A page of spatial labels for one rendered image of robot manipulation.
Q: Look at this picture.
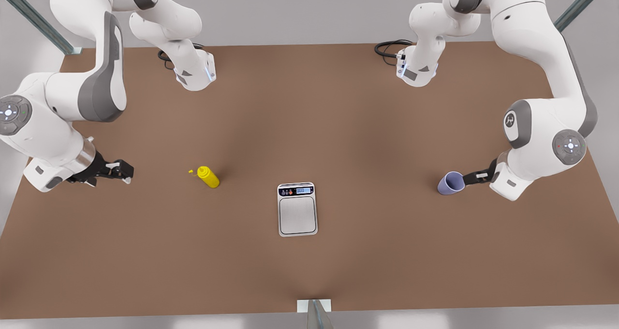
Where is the lavender cup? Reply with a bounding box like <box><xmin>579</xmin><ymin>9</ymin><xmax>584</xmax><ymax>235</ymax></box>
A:
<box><xmin>438</xmin><ymin>171</ymin><xmax>466</xmax><ymax>195</ymax></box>

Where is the yellow sauce bottle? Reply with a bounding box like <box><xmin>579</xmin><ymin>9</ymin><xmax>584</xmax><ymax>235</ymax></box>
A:
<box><xmin>188</xmin><ymin>166</ymin><xmax>221</xmax><ymax>189</ymax></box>

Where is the silver digital kitchen scale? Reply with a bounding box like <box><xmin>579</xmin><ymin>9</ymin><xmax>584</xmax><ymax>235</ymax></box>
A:
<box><xmin>277</xmin><ymin>182</ymin><xmax>319</xmax><ymax>237</ymax></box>

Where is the black cable loop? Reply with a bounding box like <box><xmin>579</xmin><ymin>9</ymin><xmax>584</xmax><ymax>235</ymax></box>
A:
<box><xmin>158</xmin><ymin>43</ymin><xmax>206</xmax><ymax>71</ymax></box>
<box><xmin>374</xmin><ymin>40</ymin><xmax>414</xmax><ymax>69</ymax></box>

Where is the silver frame post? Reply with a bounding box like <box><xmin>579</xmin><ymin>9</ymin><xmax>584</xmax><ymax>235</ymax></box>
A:
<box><xmin>296</xmin><ymin>299</ymin><xmax>333</xmax><ymax>329</ymax></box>
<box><xmin>0</xmin><ymin>0</ymin><xmax>83</xmax><ymax>55</ymax></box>
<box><xmin>554</xmin><ymin>0</ymin><xmax>613</xmax><ymax>32</ymax></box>

